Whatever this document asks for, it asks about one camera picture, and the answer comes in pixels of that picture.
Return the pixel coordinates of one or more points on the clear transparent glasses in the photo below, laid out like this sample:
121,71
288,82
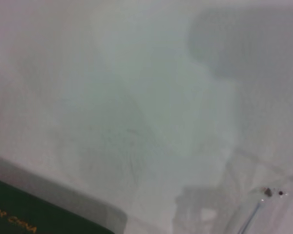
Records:
256,207

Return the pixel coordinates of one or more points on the green glasses case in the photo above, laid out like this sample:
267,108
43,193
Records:
39,212

